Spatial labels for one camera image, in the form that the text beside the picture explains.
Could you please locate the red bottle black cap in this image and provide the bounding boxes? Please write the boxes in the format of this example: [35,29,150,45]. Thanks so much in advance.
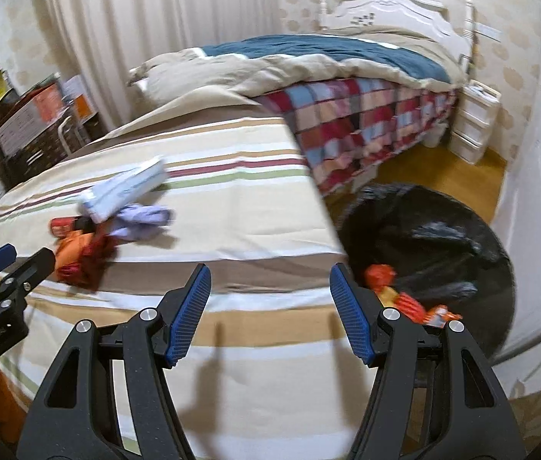
[49,216,95,239]

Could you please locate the red orange snack wrapper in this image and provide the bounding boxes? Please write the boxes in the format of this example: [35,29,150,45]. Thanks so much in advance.
[55,230,117,292]

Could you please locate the white blue plastic package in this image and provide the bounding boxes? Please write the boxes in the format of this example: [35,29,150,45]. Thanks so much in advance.
[78,158,168,224]

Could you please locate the lilac cloth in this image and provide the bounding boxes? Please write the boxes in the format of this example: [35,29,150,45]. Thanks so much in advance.
[108,204,174,242]

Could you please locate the black lined trash bin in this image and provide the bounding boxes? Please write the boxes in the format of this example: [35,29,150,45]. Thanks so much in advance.
[337,183,516,357]

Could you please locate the orange red wrapper in bin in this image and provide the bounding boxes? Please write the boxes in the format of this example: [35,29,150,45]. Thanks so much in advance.
[364,264,462,328]

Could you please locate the striped cloth covered table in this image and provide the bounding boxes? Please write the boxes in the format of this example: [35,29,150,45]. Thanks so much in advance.
[0,87,374,459]

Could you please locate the orange white cardboard box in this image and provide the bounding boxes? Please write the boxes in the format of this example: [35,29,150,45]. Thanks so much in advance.
[0,82,66,157]

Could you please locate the orange white small carton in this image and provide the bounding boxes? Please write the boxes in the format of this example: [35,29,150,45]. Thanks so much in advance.
[62,75,98,123]

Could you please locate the blue beige duvet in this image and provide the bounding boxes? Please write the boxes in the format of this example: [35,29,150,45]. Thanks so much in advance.
[129,27,468,108]

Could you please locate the small white bucket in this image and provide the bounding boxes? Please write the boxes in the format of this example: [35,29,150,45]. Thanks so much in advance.
[421,122,448,148]

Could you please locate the white pleated curtain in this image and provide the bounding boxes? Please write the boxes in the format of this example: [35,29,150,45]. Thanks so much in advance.
[46,0,281,129]

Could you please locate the white plastic drawer unit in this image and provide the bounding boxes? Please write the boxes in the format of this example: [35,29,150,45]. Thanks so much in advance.
[448,80,501,165]

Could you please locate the plaid bed sheet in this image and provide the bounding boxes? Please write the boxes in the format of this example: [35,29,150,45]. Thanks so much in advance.
[255,78,457,195]

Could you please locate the white wooden headboard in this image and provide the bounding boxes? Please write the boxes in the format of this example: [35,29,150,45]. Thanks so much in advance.
[319,0,475,63]

